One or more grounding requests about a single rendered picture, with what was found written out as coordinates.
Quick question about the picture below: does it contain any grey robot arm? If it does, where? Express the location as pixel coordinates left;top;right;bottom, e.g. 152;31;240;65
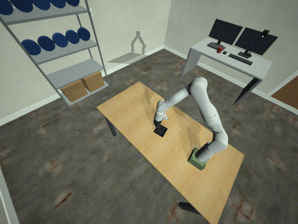
155;77;228;163

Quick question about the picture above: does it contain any black knob box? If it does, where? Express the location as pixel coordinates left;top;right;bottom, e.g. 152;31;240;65
154;125;168;137

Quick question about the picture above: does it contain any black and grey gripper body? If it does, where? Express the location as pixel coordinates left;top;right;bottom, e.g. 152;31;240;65
154;112;168;128

